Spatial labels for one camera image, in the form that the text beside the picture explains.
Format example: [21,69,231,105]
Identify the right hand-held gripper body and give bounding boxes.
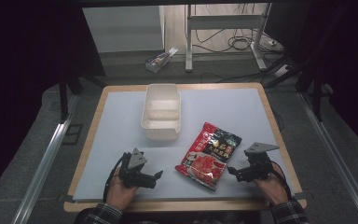
[241,142,281,182]

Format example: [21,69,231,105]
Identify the black metal stand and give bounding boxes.
[262,55,333,123]
[57,73,106,124]

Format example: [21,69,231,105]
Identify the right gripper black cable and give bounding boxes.
[269,161,294,202]

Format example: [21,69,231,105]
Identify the white plastic container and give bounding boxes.
[140,83,182,142]

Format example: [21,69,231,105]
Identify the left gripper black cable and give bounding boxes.
[103,152,128,203]

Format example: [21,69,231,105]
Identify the white table mat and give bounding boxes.
[73,88,296,202]

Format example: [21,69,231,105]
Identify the aluminium rail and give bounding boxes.
[297,91,358,224]
[11,92,79,224]

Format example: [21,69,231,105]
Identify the person's right hand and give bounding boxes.
[253,162,291,207]

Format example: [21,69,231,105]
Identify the black floor socket plate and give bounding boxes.
[62,123,84,146]

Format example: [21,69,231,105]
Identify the person's left hand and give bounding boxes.
[105,174,139,212]

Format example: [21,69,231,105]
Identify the red and black food packet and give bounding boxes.
[174,121,243,192]

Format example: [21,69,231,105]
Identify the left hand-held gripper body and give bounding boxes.
[117,147,154,189]

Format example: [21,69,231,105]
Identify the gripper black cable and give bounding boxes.
[269,161,294,202]
[103,152,128,203]

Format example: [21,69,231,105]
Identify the white metal desk frame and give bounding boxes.
[184,3,273,73]

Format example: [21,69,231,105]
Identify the black floor cables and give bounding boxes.
[192,3,285,84]

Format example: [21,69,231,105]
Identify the small cardboard box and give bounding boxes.
[145,47,180,75]

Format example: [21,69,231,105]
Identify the white power strip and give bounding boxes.
[273,63,294,78]

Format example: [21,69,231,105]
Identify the wooden table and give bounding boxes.
[62,81,308,214]

